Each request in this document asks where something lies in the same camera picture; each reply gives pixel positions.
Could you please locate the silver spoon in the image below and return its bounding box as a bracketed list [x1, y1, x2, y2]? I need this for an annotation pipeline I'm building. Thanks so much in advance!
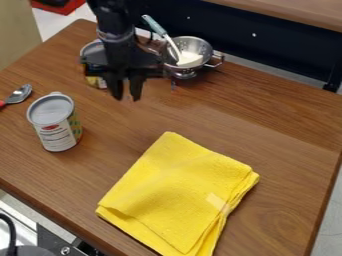
[0, 83, 35, 109]

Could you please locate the silver strainer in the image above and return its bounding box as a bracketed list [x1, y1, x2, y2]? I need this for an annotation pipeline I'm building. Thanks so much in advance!
[160, 35, 228, 81]

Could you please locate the yellow cloth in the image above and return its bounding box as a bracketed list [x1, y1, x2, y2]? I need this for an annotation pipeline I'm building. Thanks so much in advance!
[93, 130, 262, 256]

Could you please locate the black cable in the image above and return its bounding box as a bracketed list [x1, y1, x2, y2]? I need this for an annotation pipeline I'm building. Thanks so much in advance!
[0, 212, 19, 256]

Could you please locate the white labelled can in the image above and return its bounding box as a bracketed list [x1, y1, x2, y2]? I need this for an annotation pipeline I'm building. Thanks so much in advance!
[24, 91, 85, 153]

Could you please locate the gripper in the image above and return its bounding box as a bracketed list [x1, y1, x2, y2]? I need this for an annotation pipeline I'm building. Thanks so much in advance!
[78, 31, 174, 103]

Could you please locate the yellow labelled can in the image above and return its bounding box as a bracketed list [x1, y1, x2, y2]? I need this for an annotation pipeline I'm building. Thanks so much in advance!
[78, 38, 110, 90]

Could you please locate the white spatula with teal handle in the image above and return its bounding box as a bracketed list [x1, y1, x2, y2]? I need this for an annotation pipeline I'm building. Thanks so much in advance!
[140, 14, 206, 67]

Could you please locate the red box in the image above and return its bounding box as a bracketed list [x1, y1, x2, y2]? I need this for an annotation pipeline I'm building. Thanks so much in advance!
[29, 0, 87, 17]

